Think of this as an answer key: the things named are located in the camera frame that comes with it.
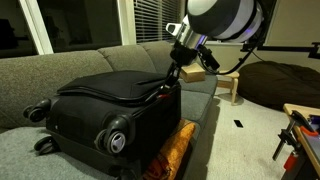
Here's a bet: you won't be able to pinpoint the orange patterned cushion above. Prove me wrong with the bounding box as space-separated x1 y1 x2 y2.
142 119 198 180

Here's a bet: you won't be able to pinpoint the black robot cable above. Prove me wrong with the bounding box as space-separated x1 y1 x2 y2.
199 31 266 76

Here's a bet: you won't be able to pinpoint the beige carpet rug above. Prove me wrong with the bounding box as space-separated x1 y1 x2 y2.
181 84 320 180

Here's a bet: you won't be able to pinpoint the grey fabric sofa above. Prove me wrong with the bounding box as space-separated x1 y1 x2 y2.
0 39 219 180

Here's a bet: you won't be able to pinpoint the black bar clamp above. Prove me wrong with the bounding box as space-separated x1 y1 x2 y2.
271 119 303 162

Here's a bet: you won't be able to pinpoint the tan cardboard box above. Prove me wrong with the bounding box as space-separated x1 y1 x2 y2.
179 62 207 84

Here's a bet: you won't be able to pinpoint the black fabric wheeled suitcase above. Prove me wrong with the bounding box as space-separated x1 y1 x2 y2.
22 69 183 180

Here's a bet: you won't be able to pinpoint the black phone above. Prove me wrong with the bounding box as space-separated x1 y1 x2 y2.
233 119 245 129

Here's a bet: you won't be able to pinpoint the orange clamp handle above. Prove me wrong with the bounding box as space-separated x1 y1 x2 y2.
283 150 299 173

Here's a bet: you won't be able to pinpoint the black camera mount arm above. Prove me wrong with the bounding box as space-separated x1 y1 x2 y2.
240 41 320 60

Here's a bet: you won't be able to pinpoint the white window frame post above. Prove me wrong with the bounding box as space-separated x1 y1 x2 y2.
115 0 138 46
18 0 54 56

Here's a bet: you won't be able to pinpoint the wooden work table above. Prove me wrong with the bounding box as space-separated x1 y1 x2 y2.
282 103 320 180

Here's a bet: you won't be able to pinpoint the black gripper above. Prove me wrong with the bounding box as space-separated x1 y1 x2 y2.
161 40 200 93

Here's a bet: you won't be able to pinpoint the dark brown beanbag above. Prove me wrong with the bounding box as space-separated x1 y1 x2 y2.
237 60 320 113

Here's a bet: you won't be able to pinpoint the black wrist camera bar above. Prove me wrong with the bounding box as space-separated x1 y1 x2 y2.
197 44 222 72

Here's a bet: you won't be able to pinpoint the small wooden stool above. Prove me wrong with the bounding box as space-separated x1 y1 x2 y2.
216 69 241 106

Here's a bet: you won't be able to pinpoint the white window blinds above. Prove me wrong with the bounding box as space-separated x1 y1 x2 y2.
133 0 183 44

